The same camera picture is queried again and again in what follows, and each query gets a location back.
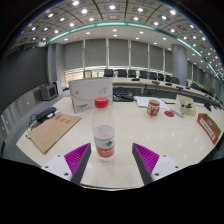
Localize red and cream mug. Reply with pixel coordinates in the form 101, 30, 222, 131
146, 99, 161, 117

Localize cardboard box with red side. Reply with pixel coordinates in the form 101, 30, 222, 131
196, 113, 222, 145

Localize white remote control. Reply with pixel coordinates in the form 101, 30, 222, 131
169, 107, 185, 118

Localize open cream tray box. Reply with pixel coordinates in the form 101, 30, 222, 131
175, 94, 198, 117

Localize group of ceiling lights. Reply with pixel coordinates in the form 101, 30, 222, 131
18, 0, 224, 73

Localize large white carton box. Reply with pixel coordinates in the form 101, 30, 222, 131
68, 77, 114, 115

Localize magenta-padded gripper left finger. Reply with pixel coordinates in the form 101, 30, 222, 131
41, 142, 92, 186

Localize brown cardboard sheet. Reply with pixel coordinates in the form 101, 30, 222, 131
27, 113, 83, 155

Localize clear red-capped water bottle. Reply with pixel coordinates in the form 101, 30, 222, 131
92, 96, 116, 162

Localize row of black office chairs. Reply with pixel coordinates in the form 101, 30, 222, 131
83, 68, 181, 85

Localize white printed paper sheet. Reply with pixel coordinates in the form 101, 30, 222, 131
134, 95, 169, 110

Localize grey box monitor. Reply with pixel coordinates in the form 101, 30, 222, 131
39, 83, 59, 102

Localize black desk phone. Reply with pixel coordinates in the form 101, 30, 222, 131
112, 87, 135, 103

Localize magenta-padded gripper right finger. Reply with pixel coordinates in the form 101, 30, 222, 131
131, 142, 183, 186

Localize black device with cables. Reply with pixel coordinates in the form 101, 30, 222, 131
34, 106, 58, 123

